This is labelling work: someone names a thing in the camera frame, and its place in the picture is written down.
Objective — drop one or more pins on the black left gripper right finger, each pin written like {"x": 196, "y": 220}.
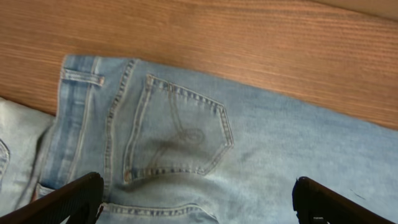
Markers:
{"x": 315, "y": 203}

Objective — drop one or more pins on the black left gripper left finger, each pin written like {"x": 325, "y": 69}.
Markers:
{"x": 79, "y": 201}

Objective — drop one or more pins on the medium blue jeans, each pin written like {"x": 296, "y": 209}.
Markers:
{"x": 177, "y": 146}

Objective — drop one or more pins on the folded light blue jeans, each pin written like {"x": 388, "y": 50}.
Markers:
{"x": 22, "y": 130}

